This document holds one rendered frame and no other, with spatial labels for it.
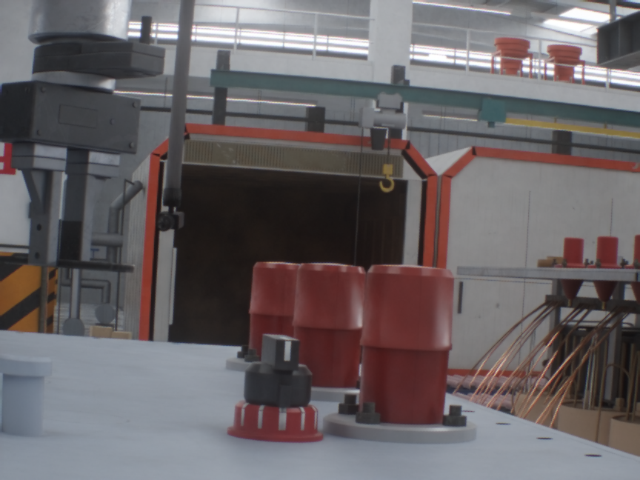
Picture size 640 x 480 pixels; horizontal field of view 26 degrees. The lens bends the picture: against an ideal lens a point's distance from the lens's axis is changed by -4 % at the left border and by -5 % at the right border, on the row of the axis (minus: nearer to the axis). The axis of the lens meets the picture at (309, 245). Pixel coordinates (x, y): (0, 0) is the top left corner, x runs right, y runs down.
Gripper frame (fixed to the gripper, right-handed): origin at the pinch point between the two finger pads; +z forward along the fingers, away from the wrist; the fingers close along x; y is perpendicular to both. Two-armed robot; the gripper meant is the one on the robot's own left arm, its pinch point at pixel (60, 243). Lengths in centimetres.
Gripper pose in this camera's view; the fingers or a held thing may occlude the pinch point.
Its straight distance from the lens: 122.3
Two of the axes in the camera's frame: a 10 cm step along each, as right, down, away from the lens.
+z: -0.6, 10.0, -0.2
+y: -8.0, -0.4, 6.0
